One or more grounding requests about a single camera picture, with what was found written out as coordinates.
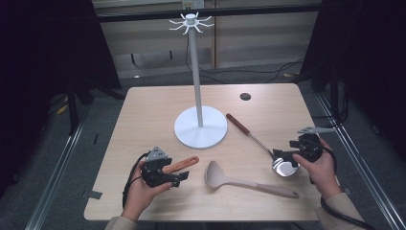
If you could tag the person's right hand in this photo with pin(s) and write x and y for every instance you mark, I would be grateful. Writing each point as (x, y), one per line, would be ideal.
(322, 175)

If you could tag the white wall socket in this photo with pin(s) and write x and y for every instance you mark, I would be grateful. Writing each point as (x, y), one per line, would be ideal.
(195, 4)

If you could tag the person's left hand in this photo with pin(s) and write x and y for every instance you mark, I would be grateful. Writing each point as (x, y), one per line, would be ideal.
(139, 195)

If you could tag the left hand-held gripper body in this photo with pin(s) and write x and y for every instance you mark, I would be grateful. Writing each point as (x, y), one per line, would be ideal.
(156, 174)

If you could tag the black stand leg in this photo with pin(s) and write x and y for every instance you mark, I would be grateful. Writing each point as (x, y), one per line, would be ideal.
(72, 108)

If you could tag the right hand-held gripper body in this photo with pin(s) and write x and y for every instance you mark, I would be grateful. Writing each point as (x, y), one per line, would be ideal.
(309, 148)

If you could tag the orange wooden rice paddle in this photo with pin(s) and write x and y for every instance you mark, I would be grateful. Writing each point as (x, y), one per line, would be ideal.
(185, 163)

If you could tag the white utensil rack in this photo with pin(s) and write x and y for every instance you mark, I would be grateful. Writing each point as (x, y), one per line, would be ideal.
(200, 132)

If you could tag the black curtain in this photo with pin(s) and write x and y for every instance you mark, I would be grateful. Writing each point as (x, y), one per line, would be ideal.
(367, 57)
(38, 64)

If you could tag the dark round table grommet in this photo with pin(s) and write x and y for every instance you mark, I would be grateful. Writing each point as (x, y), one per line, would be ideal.
(245, 96)

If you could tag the metal floor rail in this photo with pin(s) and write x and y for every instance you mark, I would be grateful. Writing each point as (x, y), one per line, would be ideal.
(360, 163)
(54, 179)

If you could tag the grey tape piece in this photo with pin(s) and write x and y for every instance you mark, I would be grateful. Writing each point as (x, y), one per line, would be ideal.
(94, 194)
(347, 191)

